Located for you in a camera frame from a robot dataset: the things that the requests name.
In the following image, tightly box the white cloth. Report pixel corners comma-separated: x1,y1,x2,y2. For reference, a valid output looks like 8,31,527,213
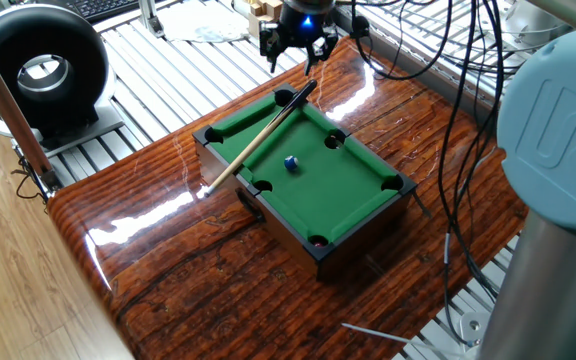
156,0,250,44

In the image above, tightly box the black and wood pool cue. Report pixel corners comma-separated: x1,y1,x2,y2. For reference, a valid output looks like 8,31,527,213
203,78,319,199

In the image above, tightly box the wooden block puzzle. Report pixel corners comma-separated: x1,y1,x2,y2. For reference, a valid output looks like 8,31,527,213
246,0,283,39

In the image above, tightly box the short black cable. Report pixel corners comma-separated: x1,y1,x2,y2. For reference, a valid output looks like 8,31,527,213
10,155,49,202

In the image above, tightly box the aluminium post foot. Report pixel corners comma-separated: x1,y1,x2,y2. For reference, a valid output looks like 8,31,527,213
136,0,166,39

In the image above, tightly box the white zip tie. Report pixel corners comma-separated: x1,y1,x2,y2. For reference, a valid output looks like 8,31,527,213
341,321,469,357

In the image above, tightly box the black keyboard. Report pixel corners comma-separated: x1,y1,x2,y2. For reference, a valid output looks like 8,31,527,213
62,0,142,24

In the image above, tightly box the black ring-shaped device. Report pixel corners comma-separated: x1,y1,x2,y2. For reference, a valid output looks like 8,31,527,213
0,3,125,159

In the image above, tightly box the black cable bundle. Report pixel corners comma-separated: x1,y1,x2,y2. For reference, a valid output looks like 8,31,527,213
350,0,512,349

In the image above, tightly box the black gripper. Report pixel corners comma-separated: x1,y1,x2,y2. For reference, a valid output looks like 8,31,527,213
258,0,341,77

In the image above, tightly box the green mini pool table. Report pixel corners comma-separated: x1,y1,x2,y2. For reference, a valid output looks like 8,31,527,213
191,82,418,282

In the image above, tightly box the metal corner bracket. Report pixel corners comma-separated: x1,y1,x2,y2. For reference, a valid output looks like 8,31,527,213
40,168,64,194

